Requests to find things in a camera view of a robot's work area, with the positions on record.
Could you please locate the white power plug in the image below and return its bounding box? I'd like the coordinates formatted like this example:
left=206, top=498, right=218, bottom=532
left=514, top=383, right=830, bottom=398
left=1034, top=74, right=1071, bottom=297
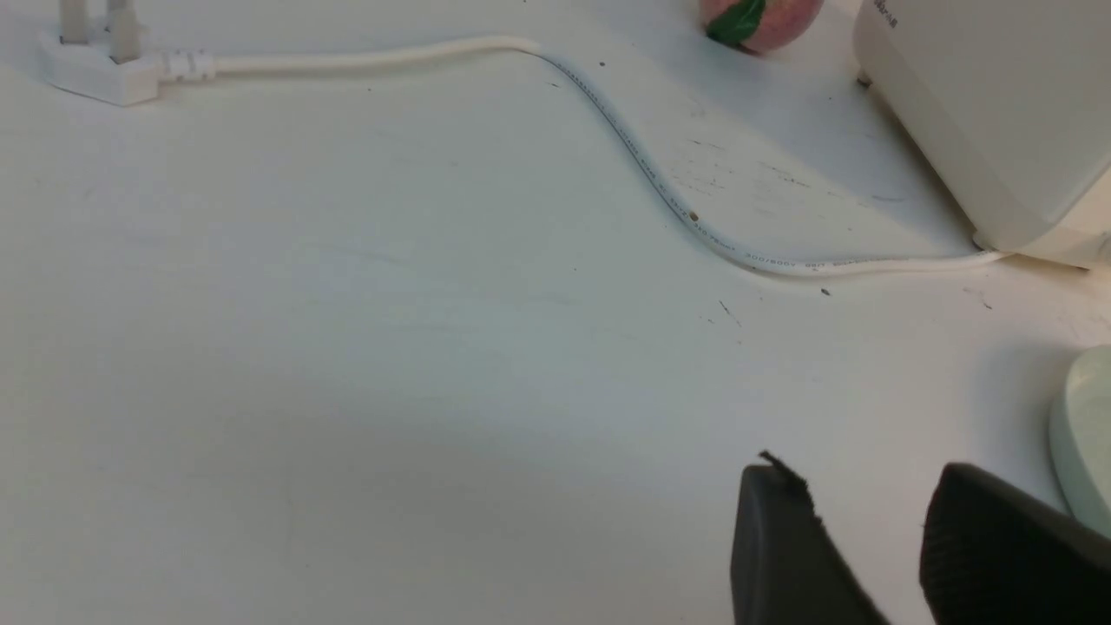
left=38, top=1, right=161, bottom=107

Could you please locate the pale green plate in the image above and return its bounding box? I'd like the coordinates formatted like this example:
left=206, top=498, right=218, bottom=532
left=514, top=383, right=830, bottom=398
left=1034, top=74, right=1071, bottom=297
left=1048, top=345, right=1110, bottom=537

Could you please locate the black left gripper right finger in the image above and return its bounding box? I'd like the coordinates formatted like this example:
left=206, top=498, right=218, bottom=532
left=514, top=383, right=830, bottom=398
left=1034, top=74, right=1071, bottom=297
left=919, top=463, right=1110, bottom=624

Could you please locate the white toaster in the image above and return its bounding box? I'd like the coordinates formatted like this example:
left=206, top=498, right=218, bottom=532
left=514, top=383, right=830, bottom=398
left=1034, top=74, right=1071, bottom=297
left=853, top=1, right=1110, bottom=268

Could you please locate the white toaster power cable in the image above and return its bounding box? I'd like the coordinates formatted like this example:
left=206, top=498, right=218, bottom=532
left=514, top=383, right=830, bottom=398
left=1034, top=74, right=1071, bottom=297
left=161, top=36, right=1008, bottom=279

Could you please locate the pink toy peach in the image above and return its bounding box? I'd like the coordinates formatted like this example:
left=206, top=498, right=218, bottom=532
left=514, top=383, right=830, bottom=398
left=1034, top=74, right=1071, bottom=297
left=698, top=1, right=825, bottom=53

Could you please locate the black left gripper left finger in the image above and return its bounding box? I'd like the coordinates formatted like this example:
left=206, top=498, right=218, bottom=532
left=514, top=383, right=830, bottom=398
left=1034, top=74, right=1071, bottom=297
left=730, top=451, right=888, bottom=624

